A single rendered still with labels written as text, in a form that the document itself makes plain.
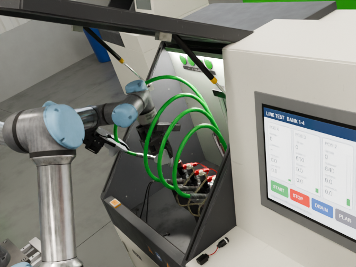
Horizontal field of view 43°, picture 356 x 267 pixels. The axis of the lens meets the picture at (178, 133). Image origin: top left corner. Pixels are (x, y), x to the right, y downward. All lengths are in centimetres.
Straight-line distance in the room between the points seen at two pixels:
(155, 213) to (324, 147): 105
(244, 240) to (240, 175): 21
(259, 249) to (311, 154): 40
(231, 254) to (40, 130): 69
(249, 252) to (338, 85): 62
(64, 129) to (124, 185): 93
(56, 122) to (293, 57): 59
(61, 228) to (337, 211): 67
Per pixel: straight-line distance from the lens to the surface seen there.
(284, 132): 120
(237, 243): 147
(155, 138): 164
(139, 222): 178
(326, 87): 107
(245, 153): 136
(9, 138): 123
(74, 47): 871
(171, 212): 196
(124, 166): 200
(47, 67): 850
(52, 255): 118
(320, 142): 112
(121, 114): 148
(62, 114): 115
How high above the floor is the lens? 195
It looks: 26 degrees down
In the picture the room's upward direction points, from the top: 20 degrees counter-clockwise
